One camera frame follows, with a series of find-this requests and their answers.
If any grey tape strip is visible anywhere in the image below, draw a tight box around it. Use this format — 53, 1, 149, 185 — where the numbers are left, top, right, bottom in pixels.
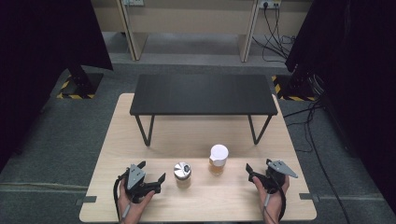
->
298, 192, 320, 203
75, 195, 98, 206

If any long black floor cable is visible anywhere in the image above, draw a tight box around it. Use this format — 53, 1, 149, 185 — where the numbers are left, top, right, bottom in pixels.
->
282, 98, 353, 224

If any white wall socket with plugs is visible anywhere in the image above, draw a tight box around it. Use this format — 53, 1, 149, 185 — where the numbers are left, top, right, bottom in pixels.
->
257, 0, 283, 10

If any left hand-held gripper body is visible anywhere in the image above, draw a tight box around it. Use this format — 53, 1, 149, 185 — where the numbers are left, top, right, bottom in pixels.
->
123, 163, 162, 204

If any black curtain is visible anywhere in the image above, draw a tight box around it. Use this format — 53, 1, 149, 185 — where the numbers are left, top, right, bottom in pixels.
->
284, 0, 396, 216
0, 0, 114, 173

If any black stand base striped tape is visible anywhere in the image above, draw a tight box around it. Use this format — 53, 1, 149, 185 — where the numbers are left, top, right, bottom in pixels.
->
271, 63, 325, 103
55, 64, 105, 101

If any person's left hand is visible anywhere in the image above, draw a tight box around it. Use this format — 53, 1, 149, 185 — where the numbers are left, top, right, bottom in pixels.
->
117, 178, 156, 224

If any person's right hand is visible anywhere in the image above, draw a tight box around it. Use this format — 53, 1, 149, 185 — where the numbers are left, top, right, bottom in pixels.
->
252, 175, 290, 224

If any right hand-held gripper cable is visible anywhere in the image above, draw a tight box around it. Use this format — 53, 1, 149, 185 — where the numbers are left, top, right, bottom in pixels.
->
262, 173, 288, 224

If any hand-held gripper cable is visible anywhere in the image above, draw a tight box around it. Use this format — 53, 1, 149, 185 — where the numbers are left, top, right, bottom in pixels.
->
112, 169, 131, 222
262, 173, 288, 224

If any black metal shelf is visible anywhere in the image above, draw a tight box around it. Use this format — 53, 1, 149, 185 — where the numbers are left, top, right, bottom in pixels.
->
129, 74, 279, 147

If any left hand-held gripper cable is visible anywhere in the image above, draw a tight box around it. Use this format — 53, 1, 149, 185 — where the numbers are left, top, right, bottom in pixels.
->
112, 169, 131, 222

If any beige wooden desk leg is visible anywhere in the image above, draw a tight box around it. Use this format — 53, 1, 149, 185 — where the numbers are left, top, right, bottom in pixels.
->
237, 0, 262, 63
115, 0, 150, 62

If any black cables bundle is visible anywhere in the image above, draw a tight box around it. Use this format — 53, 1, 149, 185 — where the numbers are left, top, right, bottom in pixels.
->
251, 3, 297, 64

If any silver lid glass jar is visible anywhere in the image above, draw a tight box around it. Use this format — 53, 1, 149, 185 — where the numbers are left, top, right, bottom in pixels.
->
173, 161, 192, 189

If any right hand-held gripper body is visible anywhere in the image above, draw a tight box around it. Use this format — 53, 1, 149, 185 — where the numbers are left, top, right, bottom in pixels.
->
248, 160, 299, 194

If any white lid glass jar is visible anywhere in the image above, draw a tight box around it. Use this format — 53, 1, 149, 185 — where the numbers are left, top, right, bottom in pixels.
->
208, 144, 230, 176

